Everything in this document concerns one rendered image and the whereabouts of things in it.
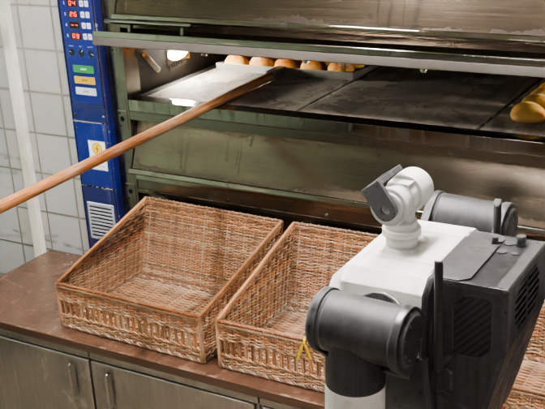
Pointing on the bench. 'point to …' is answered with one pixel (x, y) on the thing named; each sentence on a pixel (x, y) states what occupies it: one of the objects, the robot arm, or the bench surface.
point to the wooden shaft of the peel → (127, 144)
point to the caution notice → (97, 152)
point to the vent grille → (100, 218)
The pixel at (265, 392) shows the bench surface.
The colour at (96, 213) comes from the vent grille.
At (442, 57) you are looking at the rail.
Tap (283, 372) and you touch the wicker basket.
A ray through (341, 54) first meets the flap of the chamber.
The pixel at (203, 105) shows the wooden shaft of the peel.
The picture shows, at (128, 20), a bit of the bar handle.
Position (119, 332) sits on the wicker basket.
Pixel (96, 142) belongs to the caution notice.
